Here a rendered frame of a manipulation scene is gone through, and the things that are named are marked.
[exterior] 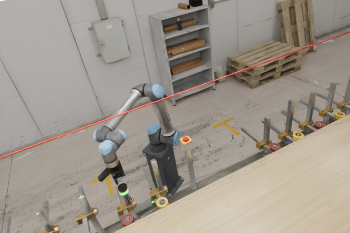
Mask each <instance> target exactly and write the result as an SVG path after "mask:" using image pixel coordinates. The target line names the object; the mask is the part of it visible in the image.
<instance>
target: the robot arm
mask: <svg viewBox="0 0 350 233"><path fill-rule="evenodd" d="M163 95H164V89H163V87H162V86H161V85H160V84H148V83H143V84H139V85H137V86H135V87H133V88H132V89H131V90H130V95H129V96H128V97H127V98H126V99H125V100H124V102H123V103H122V104H121V105H120V106H119V108H118V109H117V110H116V111H115V112H114V113H113V115H112V116H111V117H113V116H116V115H118V114H121V113H124V112H127V111H129V110H131V109H132V107H133V106H134V105H135V103H136V102H137V101H138V100H141V99H142V98H143V97H149V98H150V101H151V102H155V101H157V100H160V99H163ZM152 105H153V108H154V110H155V113H156V115H157V118H158V121H159V124H158V123H157V124H156V123H155V124H152V125H150V126H149V127H148V128H147V134H148V137H149V142H150V145H149V149H150V151H151V152H153V153H160V152H163V151H164V150H165V149H166V148H167V144H173V145H176V144H178V142H179V140H180V135H181V133H180V131H179V130H177V129H176V128H175V126H174V125H172V123H171V119H170V116H169V113H168V110H167V107H166V104H165V102H164V100H161V101H159V102H156V103H153V104H152ZM127 114H128V113H125V114H123V115H120V116H117V117H115V118H112V119H109V120H108V121H107V122H106V123H105V124H104V125H103V126H102V127H101V128H100V129H96V130H95V131H94V133H93V139H94V140H95V141H96V142H98V143H101V144H100V145H99V152H100V154H101V156H102V158H103V161H104V163H105V165H106V167H107V168H106V169H105V170H104V171H103V172H102V173H101V174H100V175H99V176H98V180H99V181H100V182H102V181H103V180H104V179H105V178H106V177H107V176H108V175H109V174H110V173H111V175H112V177H113V179H114V180H115V183H116V185H117V186H119V185H118V182H119V181H121V180H123V181H124V179H122V178H123V177H124V176H125V174H124V171H123V168H122V166H121V163H120V160H118V157H117V154H116V151H117V150H118V149H119V148H120V146H121V145H122V144H123V143H124V142H125V140H126V138H127V136H126V134H125V132H124V131H122V130H116V132H114V130H115V129H116V128H117V126H118V125H119V124H120V123H121V121H122V120H123V119H124V117H125V116H126V115H127ZM123 174H124V175H123Z"/></svg>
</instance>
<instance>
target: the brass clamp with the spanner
mask: <svg viewBox="0 0 350 233"><path fill-rule="evenodd" d="M131 203H132V204H131V205H130V206H127V205H126V203H123V204H121V205H119V206H117V207H120V209H119V210H118V209H117V212H118V214H119V216H122V215H123V214H124V213H123V211H124V210H126V209H127V210H128V212H130V211H132V210H134V209H135V207H137V206H136V202H135V200H133V201H132V200H131ZM117 207H116V208H117Z"/></svg>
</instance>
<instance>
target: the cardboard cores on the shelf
mask: <svg viewBox="0 0 350 233"><path fill-rule="evenodd" d="M193 24H196V20H195V19H194V18H192V19H188V20H184V21H181V25H182V27H186V26H189V25H193ZM175 29H178V24H177V23H174V24H170V25H166V26H164V27H163V31H164V32H168V31H171V30H175ZM204 46H205V40H201V41H200V39H197V38H195V39H192V40H188V41H185V42H182V43H178V44H174V45H171V46H168V47H166V49H167V55H172V56H175V55H178V54H181V53H184V52H187V51H191V50H194V49H197V48H201V47H204ZM203 64H205V62H204V61H203V60H202V61H201V58H200V57H199V58H196V59H193V60H190V61H186V62H183V63H180V64H177V65H175V66H171V67H170V71H171V74H172V75H175V74H178V73H181V72H184V71H186V70H189V69H192V68H195V67H198V66H200V65H203Z"/></svg>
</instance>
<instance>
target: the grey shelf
mask: <svg viewBox="0 0 350 233"><path fill-rule="evenodd" d="M194 13H195V14H194ZM148 17H149V22H150V25H151V31H152V36H153V41H154V46H155V52H156V57H157V62H158V67H159V73H160V78H161V83H162V86H163V89H164V97H168V96H171V95H174V94H177V93H180V92H182V91H185V90H188V89H190V88H193V87H196V86H199V85H202V84H205V83H207V82H210V81H213V80H215V77H214V62H213V47H212V38H211V23H210V8H209V5H202V6H198V7H192V6H191V9H190V10H187V9H182V8H174V9H170V10H166V11H162V12H158V13H155V14H151V15H148ZM178 17H180V18H181V21H184V20H188V19H192V18H194V19H195V20H196V24H193V25H189V26H186V27H182V30H178V29H175V30H171V31H168V32H164V31H163V27H164V26H166V25H170V24H174V23H177V18H178ZM195 38H197V39H200V41H201V40H205V46H204V47H201V48H197V49H194V50H191V51H187V52H184V53H181V54H178V55H175V56H172V55H167V49H166V47H168V46H171V45H174V44H178V43H182V42H185V41H188V40H192V39H195ZM199 57H200V58H201V61H202V60H203V61H204V62H205V64H203V65H200V66H198V67H195V68H192V69H189V70H186V71H184V72H181V73H178V74H175V75H172V74H171V71H170V67H171V66H175V65H177V64H180V63H183V62H186V61H190V60H193V59H196V58H199ZM211 86H214V88H213V90H216V89H215V82H211V83H208V84H206V85H203V86H200V87H197V88H195V89H192V90H189V91H187V92H184V93H181V94H178V95H175V96H172V97H170V99H171V100H172V101H173V105H174V106H176V101H175V100H177V99H180V98H182V97H184V96H187V95H190V94H193V93H195V92H198V91H200V90H203V89H206V88H208V87H211Z"/></svg>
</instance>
